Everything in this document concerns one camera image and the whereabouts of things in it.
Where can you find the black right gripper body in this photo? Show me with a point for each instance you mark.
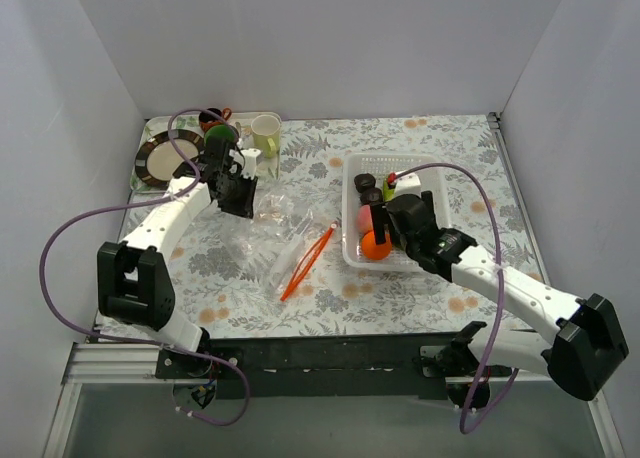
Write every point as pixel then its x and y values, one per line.
pixel 379 210

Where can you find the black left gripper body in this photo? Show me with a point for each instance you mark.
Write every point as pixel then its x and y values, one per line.
pixel 239 198

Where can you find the fake red apple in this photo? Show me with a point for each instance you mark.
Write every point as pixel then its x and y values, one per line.
pixel 364 222

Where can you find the fake orange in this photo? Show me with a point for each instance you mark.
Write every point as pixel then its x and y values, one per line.
pixel 371 250

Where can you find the fake dark purple plum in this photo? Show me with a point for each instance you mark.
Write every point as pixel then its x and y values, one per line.
pixel 364 182

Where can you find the clear zip top bag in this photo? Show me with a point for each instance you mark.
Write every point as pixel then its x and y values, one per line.
pixel 268 247

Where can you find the fake green lime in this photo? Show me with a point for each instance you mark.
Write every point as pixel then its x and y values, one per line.
pixel 388 188

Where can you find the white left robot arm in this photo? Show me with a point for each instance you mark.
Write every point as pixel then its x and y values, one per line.
pixel 134 285

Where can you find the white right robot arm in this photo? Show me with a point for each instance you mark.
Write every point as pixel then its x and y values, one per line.
pixel 577 342

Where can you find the green floral mug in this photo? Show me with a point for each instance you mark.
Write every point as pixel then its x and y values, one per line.
pixel 220 132

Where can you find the white plastic basket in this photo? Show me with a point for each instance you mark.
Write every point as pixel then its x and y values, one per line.
pixel 380 165

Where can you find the small brown orange cup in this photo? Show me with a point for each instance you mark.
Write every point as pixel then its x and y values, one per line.
pixel 213 117

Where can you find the pale yellow mug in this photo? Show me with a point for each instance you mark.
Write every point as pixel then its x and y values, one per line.
pixel 265 131

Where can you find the brown striped plate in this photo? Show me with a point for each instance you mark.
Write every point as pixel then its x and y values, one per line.
pixel 157 160

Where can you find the floral tablecloth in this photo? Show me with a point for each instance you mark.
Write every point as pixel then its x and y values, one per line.
pixel 335 298

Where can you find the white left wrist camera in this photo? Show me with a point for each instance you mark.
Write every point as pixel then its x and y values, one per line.
pixel 248 159

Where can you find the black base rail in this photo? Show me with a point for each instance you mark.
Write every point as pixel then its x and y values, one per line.
pixel 326 366

